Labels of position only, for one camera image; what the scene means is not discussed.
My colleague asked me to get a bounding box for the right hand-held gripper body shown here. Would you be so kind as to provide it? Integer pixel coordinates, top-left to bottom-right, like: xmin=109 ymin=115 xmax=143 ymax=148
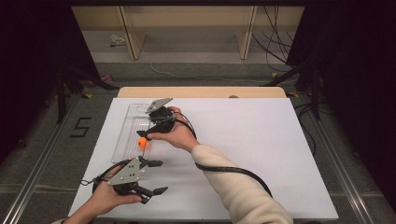
xmin=145 ymin=97 xmax=177 ymax=133

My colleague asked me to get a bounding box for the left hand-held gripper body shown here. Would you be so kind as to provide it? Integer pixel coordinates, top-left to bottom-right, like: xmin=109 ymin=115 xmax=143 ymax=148
xmin=106 ymin=156 xmax=149 ymax=204

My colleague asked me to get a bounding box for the clear plastic tray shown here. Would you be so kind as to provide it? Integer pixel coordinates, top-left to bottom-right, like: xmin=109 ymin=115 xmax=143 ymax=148
xmin=111 ymin=103 xmax=154 ymax=164

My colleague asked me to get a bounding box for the person's right hand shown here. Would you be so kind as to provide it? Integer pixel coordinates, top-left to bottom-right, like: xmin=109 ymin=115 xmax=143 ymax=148
xmin=146 ymin=106 xmax=201 ymax=154

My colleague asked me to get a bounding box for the person's left hand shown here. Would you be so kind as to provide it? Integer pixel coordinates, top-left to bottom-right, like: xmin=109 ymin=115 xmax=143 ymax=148
xmin=91 ymin=182 xmax=143 ymax=217

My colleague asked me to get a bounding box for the pale wooden table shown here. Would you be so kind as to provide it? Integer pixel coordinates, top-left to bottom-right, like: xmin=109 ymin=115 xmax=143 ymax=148
xmin=117 ymin=86 xmax=288 ymax=99

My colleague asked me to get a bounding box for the crumpled clear wrapper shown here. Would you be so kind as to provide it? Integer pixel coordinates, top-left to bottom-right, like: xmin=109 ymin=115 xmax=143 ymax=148
xmin=109 ymin=34 xmax=127 ymax=48

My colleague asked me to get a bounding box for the white table cover sheet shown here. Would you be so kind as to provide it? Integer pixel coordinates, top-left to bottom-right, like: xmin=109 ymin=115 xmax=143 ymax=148
xmin=67 ymin=97 xmax=340 ymax=222

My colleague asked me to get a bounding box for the black metal stand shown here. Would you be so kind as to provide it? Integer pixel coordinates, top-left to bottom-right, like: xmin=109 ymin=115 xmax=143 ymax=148
xmin=261 ymin=59 xmax=322 ymax=121
xmin=55 ymin=62 xmax=120 ymax=125

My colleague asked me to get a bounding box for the pale wooden desk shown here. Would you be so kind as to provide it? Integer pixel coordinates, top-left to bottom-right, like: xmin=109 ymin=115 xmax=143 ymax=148
xmin=71 ymin=5 xmax=304 ymax=61

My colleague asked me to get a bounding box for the dark curtain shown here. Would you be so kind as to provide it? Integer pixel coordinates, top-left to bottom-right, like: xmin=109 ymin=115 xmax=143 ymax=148
xmin=0 ymin=0 xmax=101 ymax=162
xmin=286 ymin=0 xmax=396 ymax=175

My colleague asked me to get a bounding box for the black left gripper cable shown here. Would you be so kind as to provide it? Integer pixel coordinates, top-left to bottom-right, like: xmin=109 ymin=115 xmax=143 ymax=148
xmin=81 ymin=159 xmax=134 ymax=194

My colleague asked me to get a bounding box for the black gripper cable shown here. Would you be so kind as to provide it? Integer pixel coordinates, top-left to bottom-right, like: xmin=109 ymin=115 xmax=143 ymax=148
xmin=174 ymin=111 xmax=275 ymax=199
xmin=81 ymin=159 xmax=134 ymax=194

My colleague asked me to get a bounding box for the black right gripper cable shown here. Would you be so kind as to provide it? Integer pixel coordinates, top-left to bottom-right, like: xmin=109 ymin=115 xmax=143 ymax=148
xmin=174 ymin=111 xmax=275 ymax=199

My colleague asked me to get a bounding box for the aluminium floor rail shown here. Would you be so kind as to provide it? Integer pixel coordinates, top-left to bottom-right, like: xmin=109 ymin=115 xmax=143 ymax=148
xmin=298 ymin=94 xmax=390 ymax=224
xmin=0 ymin=92 xmax=82 ymax=224

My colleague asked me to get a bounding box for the black floor cable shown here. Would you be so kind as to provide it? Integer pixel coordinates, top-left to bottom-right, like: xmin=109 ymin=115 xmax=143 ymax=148
xmin=293 ymin=102 xmax=318 ymax=157
xmin=262 ymin=5 xmax=295 ymax=73
xmin=251 ymin=5 xmax=295 ymax=68

